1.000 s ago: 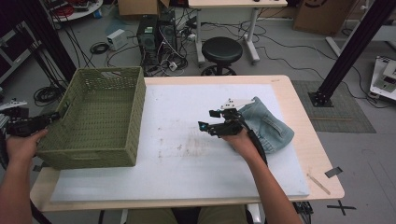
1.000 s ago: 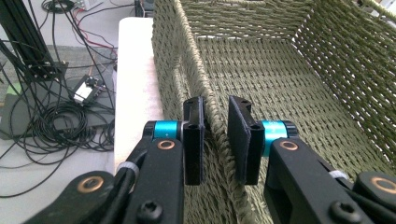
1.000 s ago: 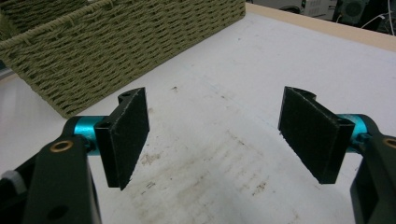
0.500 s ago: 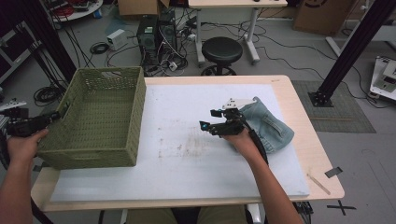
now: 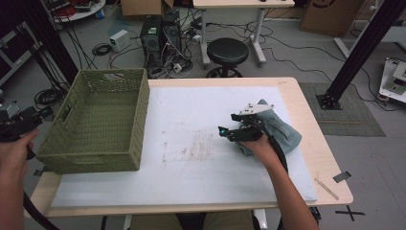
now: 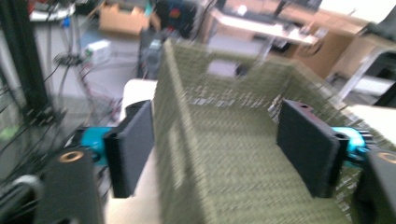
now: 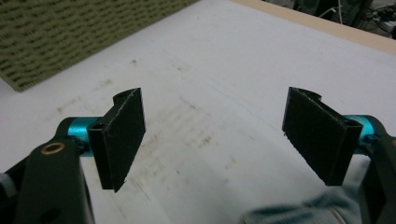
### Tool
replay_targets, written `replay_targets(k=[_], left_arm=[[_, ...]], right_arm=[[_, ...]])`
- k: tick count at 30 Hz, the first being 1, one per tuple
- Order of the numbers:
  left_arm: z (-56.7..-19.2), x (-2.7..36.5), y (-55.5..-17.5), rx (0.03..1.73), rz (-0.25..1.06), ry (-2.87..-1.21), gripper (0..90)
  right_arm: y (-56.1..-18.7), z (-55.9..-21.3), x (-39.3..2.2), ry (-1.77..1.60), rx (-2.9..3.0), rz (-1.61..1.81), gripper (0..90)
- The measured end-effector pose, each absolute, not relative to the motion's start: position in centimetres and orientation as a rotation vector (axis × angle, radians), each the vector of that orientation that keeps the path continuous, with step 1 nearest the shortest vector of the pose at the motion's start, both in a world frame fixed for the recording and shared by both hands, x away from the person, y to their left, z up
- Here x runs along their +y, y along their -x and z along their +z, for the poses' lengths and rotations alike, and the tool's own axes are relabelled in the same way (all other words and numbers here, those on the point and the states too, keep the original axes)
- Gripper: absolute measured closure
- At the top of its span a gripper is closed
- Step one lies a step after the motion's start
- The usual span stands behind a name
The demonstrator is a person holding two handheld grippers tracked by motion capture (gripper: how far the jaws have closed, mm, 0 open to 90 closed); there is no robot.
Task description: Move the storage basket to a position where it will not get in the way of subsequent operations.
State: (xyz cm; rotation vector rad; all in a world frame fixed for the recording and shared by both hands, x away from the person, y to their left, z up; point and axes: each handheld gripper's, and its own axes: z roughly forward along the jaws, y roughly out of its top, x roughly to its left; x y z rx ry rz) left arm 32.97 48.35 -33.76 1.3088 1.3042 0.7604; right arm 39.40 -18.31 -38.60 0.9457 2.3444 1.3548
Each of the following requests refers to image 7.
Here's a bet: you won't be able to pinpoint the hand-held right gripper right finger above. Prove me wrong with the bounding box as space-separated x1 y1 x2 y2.
281 86 379 187

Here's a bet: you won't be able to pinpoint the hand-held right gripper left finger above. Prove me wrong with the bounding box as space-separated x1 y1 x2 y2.
66 87 147 193

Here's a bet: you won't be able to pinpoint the light blue denim shorts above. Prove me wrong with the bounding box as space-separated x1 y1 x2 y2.
239 183 368 224

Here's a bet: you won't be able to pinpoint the green woven basket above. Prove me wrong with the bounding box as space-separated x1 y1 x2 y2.
0 0 200 92

